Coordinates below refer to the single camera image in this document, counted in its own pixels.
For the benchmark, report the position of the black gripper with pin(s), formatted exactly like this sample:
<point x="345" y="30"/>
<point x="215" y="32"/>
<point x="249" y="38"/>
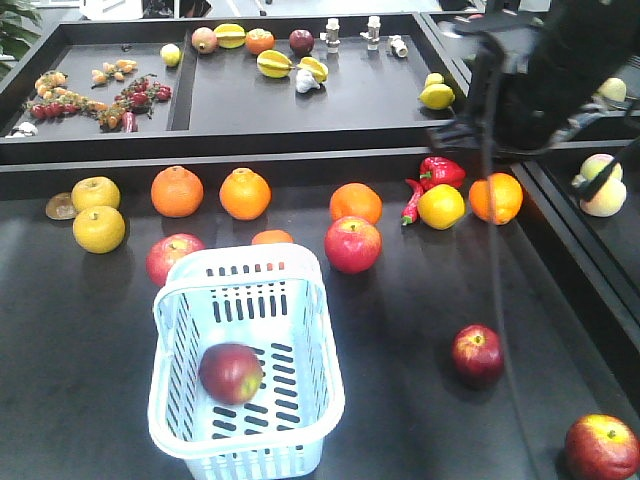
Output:
<point x="506" y="112"/>

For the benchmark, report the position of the dark red apple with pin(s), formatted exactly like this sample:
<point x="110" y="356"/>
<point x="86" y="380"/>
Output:
<point x="478" y="355"/>

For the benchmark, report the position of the light blue plastic basket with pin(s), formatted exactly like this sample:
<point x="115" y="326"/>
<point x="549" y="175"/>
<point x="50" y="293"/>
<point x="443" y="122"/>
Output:
<point x="272" y="298"/>

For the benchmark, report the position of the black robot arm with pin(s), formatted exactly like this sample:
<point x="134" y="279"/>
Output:
<point x="584" y="43"/>

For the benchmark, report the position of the yellow lemon rear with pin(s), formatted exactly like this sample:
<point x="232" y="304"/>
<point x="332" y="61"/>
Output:
<point x="437" y="96"/>

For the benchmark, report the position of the orange with navel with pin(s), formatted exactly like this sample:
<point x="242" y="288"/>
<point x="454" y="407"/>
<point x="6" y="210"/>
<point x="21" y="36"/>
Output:
<point x="496" y="199"/>

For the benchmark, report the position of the red bell pepper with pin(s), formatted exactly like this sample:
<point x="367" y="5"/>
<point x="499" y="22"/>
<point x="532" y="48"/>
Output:
<point x="437" y="170"/>

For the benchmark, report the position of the yellow lemon fruit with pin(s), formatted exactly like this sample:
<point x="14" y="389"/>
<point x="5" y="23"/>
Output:
<point x="441" y="207"/>

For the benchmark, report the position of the black rear tray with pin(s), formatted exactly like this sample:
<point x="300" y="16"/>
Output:
<point x="224" y="106"/>

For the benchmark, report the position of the red chili pepper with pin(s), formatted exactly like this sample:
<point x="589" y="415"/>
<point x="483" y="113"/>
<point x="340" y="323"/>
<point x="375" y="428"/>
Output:
<point x="410" y="212"/>

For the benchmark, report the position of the orange behind pink apple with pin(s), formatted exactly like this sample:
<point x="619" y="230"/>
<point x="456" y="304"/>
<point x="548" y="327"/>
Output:
<point x="356" y="199"/>

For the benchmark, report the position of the white garlic bulb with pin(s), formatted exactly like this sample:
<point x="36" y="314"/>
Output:
<point x="305" y="82"/>

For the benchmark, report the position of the pink red apple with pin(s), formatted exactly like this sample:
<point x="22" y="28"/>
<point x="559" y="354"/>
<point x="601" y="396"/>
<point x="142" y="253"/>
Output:
<point x="352" y="244"/>

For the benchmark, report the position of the yellow starfruit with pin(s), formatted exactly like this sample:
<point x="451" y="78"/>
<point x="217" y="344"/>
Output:
<point x="274" y="64"/>

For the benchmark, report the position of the black fruit tray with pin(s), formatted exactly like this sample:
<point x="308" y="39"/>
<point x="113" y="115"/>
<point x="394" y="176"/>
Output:
<point x="78" y="337"/>

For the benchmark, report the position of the small orange tangerine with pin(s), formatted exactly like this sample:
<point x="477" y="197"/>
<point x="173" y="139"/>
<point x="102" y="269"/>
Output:
<point x="272" y="236"/>

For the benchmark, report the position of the orange mandarin middle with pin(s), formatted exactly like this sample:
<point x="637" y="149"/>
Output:
<point x="244" y="194"/>

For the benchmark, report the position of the orange mandarin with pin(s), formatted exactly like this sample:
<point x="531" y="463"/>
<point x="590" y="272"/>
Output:
<point x="244" y="194"/>
<point x="176" y="192"/>

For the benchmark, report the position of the orange mandarin left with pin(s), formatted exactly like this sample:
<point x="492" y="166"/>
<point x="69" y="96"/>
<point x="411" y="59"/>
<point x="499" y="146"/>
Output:
<point x="176" y="192"/>

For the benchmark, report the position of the pink apple left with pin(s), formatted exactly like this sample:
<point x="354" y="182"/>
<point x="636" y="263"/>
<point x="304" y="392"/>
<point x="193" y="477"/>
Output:
<point x="166" y="252"/>

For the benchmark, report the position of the yellow pear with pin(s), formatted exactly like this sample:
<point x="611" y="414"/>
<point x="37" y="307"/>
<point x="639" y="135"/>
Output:
<point x="95" y="191"/>
<point x="99" y="229"/>

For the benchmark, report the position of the cherry tomato vine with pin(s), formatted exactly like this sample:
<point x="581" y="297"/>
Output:
<point x="121" y="96"/>

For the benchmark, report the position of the brown mushroom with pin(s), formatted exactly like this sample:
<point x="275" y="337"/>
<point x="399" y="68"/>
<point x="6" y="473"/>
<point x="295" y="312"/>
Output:
<point x="60" y="207"/>

